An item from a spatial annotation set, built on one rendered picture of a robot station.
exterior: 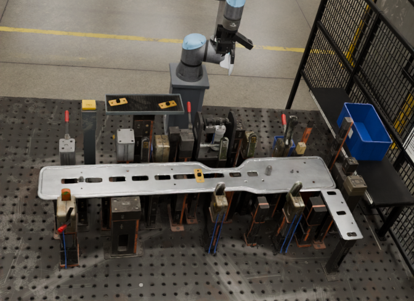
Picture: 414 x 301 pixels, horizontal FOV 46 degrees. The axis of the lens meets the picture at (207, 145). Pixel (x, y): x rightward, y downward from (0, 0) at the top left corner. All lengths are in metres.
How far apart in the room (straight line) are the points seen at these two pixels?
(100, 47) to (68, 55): 0.33
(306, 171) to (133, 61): 2.68
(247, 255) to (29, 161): 1.24
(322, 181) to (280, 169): 0.21
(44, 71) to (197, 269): 2.77
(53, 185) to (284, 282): 1.14
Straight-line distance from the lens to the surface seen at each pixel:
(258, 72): 4.87
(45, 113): 3.02
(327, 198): 2.36
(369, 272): 2.58
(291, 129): 2.42
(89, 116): 2.35
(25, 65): 4.66
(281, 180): 2.35
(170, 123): 2.81
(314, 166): 2.49
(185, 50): 2.57
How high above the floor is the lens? 2.63
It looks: 42 degrees down
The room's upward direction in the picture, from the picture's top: 12 degrees clockwise
